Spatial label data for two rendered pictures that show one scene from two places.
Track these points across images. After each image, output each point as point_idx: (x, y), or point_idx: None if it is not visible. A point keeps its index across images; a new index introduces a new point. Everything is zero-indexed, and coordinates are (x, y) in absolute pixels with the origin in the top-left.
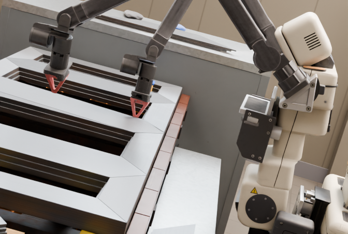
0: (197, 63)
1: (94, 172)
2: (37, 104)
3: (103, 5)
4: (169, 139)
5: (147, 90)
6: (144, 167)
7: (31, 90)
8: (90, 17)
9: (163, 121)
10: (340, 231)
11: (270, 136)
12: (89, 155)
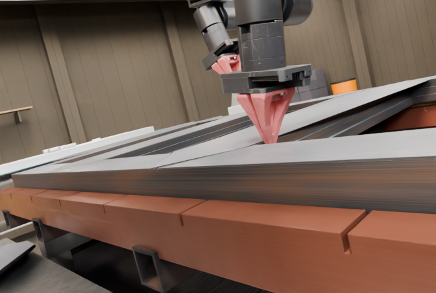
0: None
1: (89, 157)
2: (299, 111)
3: None
4: (179, 204)
5: (240, 61)
6: (61, 170)
7: (370, 95)
8: None
9: (236, 160)
10: None
11: None
12: (124, 150)
